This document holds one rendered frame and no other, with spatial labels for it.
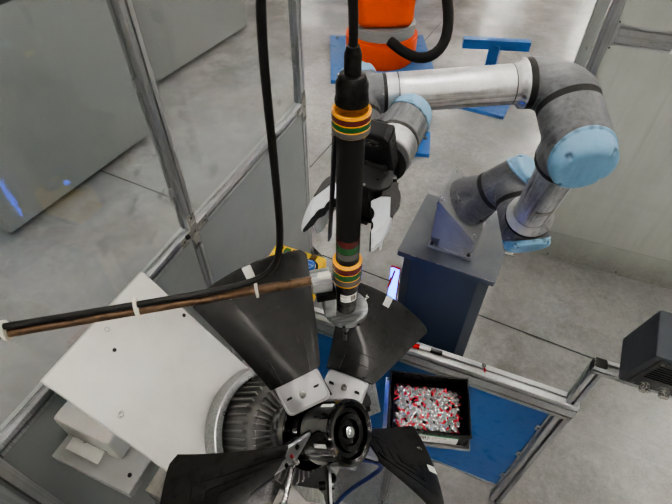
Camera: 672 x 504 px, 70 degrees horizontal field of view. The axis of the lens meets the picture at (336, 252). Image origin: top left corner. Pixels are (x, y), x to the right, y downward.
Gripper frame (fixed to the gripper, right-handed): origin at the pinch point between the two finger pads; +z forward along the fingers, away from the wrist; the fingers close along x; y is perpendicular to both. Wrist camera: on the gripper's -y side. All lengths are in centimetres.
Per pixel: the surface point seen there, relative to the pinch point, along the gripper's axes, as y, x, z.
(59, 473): 93, 70, 28
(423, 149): 163, 36, -257
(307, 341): 33.3, 7.1, -2.3
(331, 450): 41.3, -3.5, 11.7
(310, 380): 38.8, 4.7, 2.2
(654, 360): 45, -58, -32
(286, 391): 40.4, 8.3, 5.2
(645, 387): 57, -62, -34
